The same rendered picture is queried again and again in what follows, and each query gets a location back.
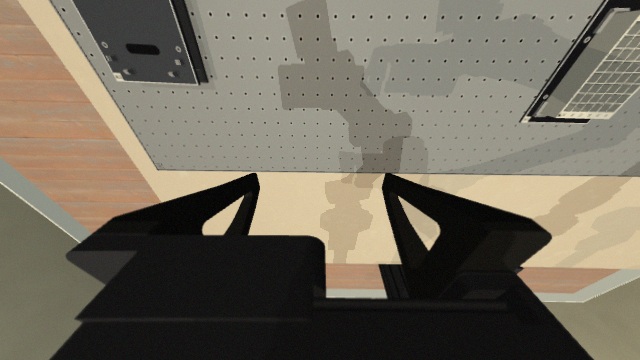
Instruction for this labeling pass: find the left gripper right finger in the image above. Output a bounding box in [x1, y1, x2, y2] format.
[382, 173, 552, 299]

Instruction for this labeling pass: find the black rectangular frame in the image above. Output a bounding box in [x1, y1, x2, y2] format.
[519, 0, 640, 124]

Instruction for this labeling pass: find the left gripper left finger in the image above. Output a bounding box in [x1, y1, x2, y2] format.
[94, 173, 260, 235]

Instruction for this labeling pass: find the cream grid rack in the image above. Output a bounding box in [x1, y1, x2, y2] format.
[540, 10, 640, 119]

